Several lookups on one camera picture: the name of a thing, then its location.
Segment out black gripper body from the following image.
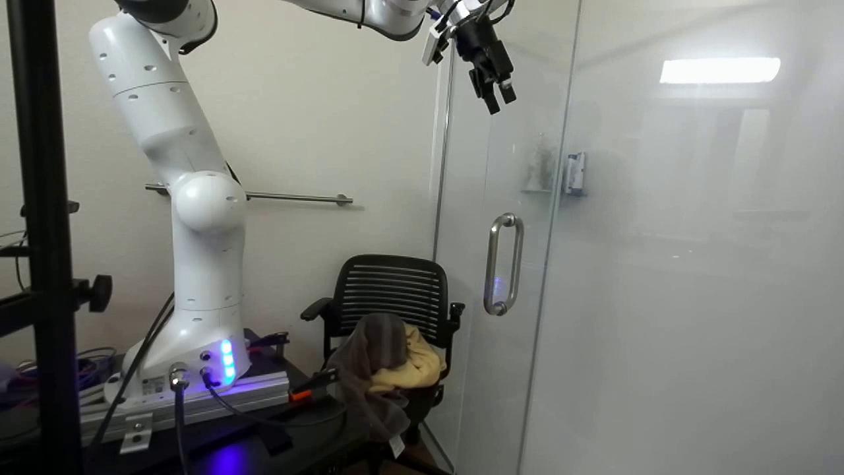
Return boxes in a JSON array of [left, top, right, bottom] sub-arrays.
[[452, 11, 517, 95]]

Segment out frameless glass shower door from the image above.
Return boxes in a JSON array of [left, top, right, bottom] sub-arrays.
[[477, 0, 844, 475]]

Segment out black mesh office chair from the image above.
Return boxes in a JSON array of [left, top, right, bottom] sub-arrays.
[[299, 252, 467, 475]]

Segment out yellow towel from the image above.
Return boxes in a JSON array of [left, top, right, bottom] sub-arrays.
[[366, 321, 452, 396]]

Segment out gray towel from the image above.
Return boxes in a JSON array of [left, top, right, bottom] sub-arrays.
[[330, 310, 417, 449]]

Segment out dark purple clamp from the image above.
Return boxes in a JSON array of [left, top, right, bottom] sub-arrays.
[[244, 326, 293, 356]]

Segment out black red clamp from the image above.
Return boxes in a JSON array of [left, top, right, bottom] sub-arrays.
[[282, 375, 344, 410]]

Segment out black knob clamp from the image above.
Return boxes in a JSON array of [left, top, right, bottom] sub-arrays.
[[67, 272, 117, 315]]

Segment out black vertical stand pole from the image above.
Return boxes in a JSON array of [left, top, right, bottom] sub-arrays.
[[5, 0, 88, 475]]

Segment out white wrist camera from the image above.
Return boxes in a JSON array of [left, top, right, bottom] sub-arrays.
[[419, 5, 461, 69]]

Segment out metal loop door handle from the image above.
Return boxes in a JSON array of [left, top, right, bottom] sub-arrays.
[[480, 209, 527, 319]]

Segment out metal wall towel bar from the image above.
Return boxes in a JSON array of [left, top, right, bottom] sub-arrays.
[[142, 180, 360, 210]]

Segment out black base cable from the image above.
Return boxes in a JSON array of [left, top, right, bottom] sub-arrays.
[[198, 372, 299, 459]]

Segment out silver flexible cable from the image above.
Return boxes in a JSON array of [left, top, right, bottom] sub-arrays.
[[166, 358, 192, 475]]

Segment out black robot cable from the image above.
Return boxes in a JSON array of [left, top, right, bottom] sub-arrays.
[[91, 289, 179, 454]]

